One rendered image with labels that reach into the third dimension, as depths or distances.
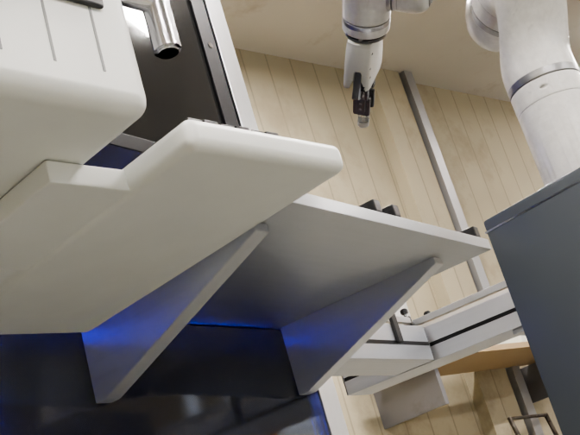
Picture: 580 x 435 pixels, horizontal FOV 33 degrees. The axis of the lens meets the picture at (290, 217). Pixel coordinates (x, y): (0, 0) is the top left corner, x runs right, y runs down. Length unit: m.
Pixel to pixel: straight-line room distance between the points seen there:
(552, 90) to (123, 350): 0.77
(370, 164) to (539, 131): 4.50
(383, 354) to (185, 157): 1.58
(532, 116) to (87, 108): 0.97
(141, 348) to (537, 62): 0.76
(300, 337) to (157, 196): 0.96
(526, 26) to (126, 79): 0.96
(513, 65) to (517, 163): 5.80
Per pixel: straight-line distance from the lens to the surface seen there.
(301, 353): 1.80
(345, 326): 1.74
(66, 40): 0.77
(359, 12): 1.68
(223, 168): 0.86
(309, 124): 5.84
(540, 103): 1.59
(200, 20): 2.13
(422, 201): 6.12
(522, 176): 7.39
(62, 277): 1.02
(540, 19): 1.64
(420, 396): 5.04
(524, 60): 1.62
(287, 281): 1.55
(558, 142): 1.57
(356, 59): 1.73
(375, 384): 2.68
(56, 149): 0.81
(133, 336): 1.37
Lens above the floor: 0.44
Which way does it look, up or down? 19 degrees up
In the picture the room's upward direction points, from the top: 17 degrees counter-clockwise
